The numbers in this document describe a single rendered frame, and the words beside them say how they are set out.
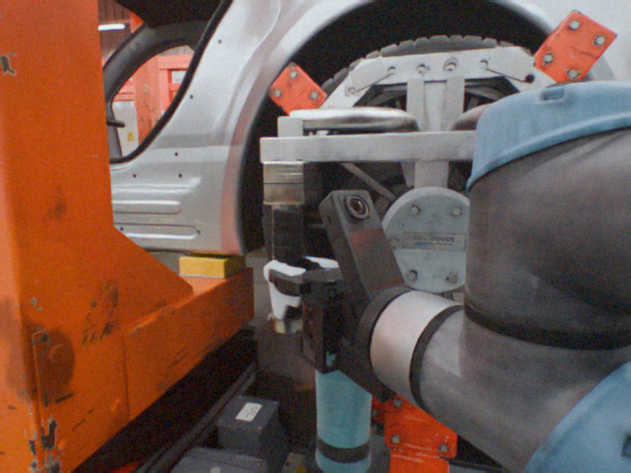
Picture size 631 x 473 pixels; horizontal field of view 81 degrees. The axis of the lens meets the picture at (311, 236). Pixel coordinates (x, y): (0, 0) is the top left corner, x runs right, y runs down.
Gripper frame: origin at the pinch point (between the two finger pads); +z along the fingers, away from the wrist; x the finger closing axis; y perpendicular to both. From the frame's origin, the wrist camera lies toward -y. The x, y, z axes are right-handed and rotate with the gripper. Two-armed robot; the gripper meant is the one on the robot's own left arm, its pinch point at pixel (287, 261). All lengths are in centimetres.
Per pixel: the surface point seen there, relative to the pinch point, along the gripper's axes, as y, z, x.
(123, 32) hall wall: -423, 1166, 77
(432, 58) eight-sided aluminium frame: -28.2, 2.8, 26.2
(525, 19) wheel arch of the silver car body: -41, 6, 54
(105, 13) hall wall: -475, 1198, 36
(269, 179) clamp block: -9.9, 0.0, -2.2
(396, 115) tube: -17.2, -6.0, 11.3
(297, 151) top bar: -13.3, 0.4, 1.6
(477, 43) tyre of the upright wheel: -32.4, 3.4, 37.3
